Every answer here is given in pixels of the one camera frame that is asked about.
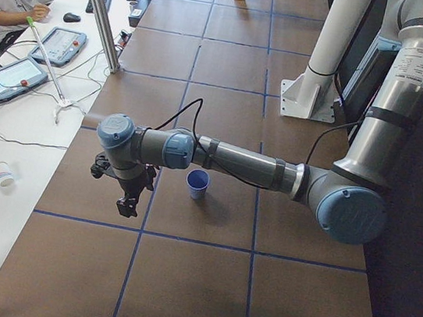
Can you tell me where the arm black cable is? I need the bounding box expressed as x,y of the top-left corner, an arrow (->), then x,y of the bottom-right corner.
142,91 -> 364,202

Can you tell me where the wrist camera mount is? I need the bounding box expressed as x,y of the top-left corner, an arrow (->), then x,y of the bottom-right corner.
90,151 -> 112,179

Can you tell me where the aluminium frame post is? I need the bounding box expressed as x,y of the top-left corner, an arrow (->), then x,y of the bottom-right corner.
91,0 -> 120,74

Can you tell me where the teach pendant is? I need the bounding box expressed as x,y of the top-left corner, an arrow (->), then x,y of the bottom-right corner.
0,57 -> 48,102
42,27 -> 87,68

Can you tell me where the white paper cup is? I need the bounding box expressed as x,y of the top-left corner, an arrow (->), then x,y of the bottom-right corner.
0,161 -> 15,187

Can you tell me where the far teach pendant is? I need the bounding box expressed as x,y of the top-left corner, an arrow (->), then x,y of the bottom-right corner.
42,27 -> 87,68

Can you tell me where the black computer mouse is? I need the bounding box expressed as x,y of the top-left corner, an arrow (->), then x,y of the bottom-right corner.
62,12 -> 81,23

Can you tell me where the blue ribbed plastic cup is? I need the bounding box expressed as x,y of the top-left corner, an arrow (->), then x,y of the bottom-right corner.
186,169 -> 210,200

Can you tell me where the near teach pendant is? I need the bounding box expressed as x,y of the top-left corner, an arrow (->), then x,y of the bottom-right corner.
0,57 -> 48,102

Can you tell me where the green tipped metal rod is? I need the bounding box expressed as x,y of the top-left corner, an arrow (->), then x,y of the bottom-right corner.
27,16 -> 72,107

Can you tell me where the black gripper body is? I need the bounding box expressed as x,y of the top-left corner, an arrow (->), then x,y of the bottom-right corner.
113,163 -> 157,205

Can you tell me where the white mounting pillar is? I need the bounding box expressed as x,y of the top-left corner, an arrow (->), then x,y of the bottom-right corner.
280,0 -> 371,123

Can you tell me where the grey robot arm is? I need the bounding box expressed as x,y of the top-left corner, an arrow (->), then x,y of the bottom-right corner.
91,0 -> 423,244

